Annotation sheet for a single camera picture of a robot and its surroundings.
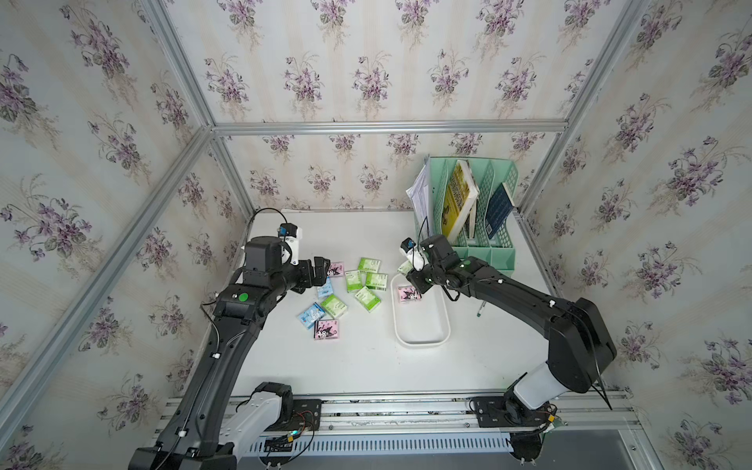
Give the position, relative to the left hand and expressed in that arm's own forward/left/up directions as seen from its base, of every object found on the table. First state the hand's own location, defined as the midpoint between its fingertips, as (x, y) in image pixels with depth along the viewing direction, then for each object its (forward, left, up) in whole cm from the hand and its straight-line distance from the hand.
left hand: (317, 262), depth 72 cm
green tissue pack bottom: (+6, -24, -11) cm, 27 cm away
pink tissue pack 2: (+4, -26, -23) cm, 34 cm away
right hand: (+6, -27, -14) cm, 30 cm away
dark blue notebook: (+33, -60, -13) cm, 70 cm away
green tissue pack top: (+16, -13, -24) cm, 32 cm away
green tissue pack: (+9, -8, -23) cm, 26 cm away
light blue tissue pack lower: (-3, +5, -24) cm, 24 cm away
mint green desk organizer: (+17, -57, -18) cm, 62 cm away
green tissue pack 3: (0, -2, -24) cm, 24 cm away
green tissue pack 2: (+2, -12, -24) cm, 27 cm away
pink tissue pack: (-7, 0, -24) cm, 25 cm away
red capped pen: (-15, -37, +7) cm, 40 cm away
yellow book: (+29, -43, -6) cm, 52 cm away
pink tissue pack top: (+13, -2, -23) cm, 27 cm away
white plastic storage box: (-5, -29, -24) cm, 38 cm away
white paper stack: (+24, -28, +3) cm, 37 cm away
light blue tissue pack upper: (+6, +1, -23) cm, 24 cm away
